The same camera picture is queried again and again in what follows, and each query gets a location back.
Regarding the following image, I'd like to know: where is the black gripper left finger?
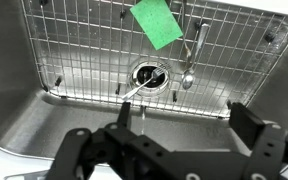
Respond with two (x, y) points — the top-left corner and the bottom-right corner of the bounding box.
(45, 100), (172, 180)

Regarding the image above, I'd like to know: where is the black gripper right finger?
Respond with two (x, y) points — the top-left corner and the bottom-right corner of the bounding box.
(228, 101), (288, 180)

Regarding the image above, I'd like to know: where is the silver metal spoon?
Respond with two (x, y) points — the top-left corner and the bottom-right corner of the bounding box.
(181, 22), (210, 90)

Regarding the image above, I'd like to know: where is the round sink drain strainer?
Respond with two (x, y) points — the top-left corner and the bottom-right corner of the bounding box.
(129, 60), (171, 98)

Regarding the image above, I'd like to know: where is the stainless steel sink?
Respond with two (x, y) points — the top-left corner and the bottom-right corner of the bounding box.
(0, 0), (288, 161)

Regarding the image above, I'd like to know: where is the silver metal fork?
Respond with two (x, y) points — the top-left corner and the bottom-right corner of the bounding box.
(121, 66), (165, 102)

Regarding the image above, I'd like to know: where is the green sponge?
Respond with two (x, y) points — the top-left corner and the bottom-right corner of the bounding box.
(129, 0), (184, 51)

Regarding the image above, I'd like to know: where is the steel wire sink grid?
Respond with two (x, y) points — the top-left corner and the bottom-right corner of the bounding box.
(20, 0), (288, 119)

